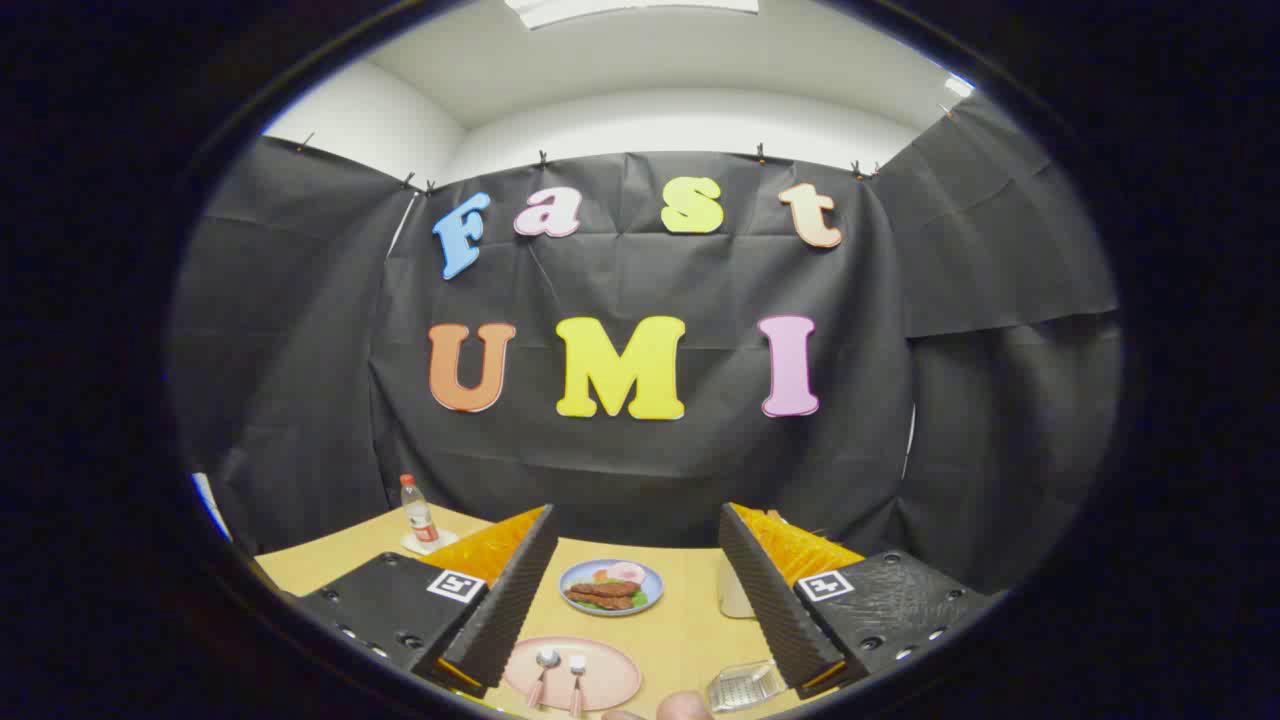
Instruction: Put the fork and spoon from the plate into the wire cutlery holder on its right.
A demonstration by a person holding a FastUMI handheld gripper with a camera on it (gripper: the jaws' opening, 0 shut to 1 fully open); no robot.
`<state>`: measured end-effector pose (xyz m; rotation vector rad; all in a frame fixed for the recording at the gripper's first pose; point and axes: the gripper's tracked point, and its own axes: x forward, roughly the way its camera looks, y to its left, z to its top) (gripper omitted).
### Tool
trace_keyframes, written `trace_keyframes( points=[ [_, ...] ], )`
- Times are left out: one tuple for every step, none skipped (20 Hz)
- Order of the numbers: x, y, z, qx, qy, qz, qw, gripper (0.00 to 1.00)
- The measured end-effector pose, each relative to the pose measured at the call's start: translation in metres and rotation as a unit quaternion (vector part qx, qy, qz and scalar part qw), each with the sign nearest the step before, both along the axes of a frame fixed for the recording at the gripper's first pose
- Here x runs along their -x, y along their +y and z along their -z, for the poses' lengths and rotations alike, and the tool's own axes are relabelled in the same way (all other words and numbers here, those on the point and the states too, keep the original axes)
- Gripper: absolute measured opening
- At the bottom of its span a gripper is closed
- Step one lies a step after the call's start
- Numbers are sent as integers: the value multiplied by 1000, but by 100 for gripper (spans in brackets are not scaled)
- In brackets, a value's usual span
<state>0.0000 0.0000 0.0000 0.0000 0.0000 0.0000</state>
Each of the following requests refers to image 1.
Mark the small white coaster tray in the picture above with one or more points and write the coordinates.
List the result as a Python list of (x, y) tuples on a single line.
[(447, 541)]

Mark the small ceiling light panel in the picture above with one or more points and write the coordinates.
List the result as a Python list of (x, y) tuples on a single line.
[(959, 86)]

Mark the blue plate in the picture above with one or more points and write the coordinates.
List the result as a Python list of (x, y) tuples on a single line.
[(575, 577)]

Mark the cream toaster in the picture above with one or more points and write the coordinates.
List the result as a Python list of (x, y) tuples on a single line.
[(733, 595)]

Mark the clear water bottle red label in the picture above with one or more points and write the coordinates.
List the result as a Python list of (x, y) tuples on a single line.
[(418, 515)]

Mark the pink plate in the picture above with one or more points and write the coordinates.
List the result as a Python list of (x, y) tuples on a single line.
[(610, 675)]

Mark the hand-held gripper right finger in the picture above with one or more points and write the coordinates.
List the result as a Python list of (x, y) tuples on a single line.
[(765, 600)]

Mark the brown meat strip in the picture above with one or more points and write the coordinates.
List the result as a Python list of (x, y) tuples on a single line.
[(600, 601), (608, 589)]

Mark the long ceiling light panel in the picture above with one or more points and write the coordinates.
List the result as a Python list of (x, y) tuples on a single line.
[(630, 8)]

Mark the pink ham slice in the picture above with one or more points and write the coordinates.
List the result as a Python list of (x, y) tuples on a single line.
[(626, 573)]

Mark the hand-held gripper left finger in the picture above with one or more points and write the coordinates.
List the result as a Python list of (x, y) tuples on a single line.
[(520, 590)]

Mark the row of small cloth clips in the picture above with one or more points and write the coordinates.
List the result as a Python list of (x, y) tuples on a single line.
[(760, 152)]

